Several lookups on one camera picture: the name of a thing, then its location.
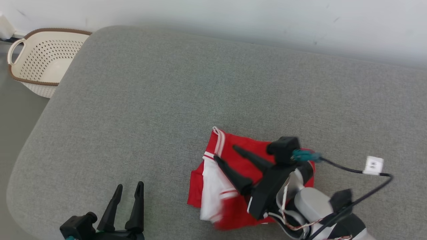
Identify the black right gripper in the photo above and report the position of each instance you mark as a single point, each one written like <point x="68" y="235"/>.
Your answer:
<point x="267" y="193"/>

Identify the white wall box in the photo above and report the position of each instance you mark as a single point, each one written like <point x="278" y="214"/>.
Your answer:
<point x="5" y="28"/>

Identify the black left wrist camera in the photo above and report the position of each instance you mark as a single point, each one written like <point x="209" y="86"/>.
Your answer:
<point x="78" y="226"/>

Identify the cream perforated laundry basket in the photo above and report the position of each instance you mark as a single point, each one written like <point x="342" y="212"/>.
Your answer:
<point x="43" y="60"/>

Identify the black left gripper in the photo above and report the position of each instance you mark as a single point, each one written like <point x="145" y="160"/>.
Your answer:
<point x="116" y="236"/>

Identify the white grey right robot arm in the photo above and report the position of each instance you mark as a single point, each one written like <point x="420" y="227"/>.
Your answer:
<point x="313" y="203"/>

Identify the grey fabric sofa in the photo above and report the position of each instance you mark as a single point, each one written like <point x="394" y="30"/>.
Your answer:
<point x="150" y="100"/>

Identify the red jersey with white sleeves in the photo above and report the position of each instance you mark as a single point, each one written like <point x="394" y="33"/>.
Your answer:
<point x="240" y="153"/>

